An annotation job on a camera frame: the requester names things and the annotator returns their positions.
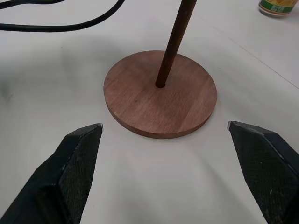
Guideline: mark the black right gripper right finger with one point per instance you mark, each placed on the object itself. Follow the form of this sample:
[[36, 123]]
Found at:
[[264, 172]]

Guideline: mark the green labelled can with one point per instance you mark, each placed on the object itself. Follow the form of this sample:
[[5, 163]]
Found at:
[[275, 7]]

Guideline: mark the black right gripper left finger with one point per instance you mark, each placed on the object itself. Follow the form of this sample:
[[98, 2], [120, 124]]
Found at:
[[58, 177]]

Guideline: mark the round wooden base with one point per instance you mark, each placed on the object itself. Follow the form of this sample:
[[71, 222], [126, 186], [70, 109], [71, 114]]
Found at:
[[149, 107]]

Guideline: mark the dark wooden pole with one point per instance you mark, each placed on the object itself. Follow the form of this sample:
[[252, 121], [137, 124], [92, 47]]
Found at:
[[174, 42]]

